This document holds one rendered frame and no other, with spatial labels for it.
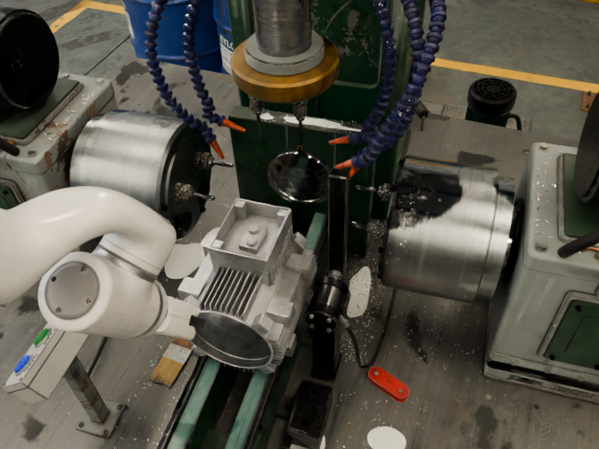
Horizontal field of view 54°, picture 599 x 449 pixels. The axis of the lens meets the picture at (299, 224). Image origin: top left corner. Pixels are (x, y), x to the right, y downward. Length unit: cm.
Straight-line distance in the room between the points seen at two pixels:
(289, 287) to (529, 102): 258
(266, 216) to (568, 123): 247
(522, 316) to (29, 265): 78
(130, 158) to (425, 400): 72
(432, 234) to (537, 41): 306
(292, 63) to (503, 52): 293
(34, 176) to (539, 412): 104
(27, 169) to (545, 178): 93
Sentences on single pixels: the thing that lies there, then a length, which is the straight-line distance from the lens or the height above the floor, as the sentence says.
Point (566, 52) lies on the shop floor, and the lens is 391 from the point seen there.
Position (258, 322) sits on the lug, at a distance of 91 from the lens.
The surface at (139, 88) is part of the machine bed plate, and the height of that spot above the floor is 80.
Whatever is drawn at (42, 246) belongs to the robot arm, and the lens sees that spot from 58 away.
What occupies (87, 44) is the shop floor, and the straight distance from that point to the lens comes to 408.
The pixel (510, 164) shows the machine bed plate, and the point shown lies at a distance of 167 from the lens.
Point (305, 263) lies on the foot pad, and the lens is 99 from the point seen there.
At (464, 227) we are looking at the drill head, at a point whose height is 113.
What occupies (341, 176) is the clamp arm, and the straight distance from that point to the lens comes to 88.
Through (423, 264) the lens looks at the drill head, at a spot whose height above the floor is 107.
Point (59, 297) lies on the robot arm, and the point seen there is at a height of 136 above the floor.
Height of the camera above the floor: 184
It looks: 46 degrees down
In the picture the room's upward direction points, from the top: 3 degrees counter-clockwise
